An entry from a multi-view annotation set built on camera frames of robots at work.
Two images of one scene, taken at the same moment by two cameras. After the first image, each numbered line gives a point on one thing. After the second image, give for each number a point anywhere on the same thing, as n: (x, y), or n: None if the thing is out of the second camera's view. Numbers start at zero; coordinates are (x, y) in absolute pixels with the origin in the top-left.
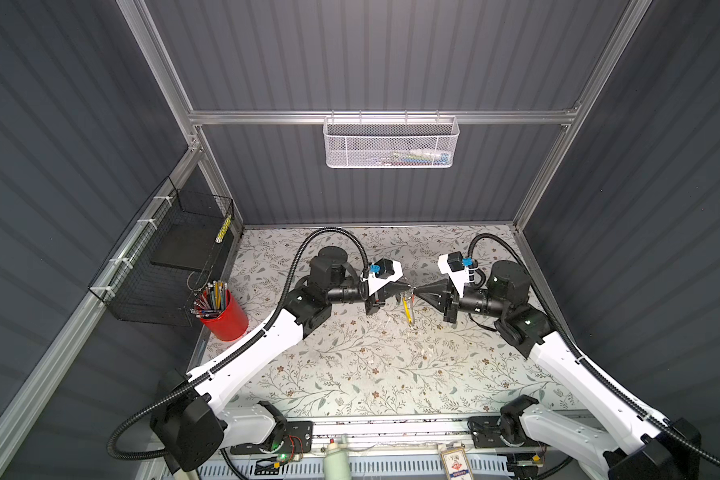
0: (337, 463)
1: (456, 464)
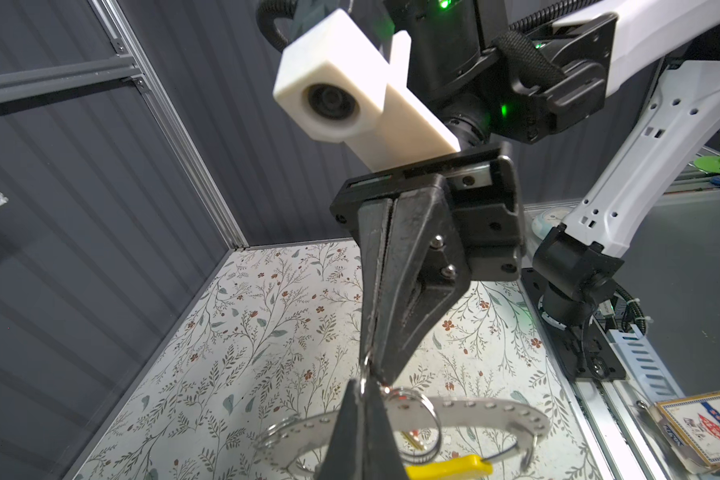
0: None
1: (705, 431)
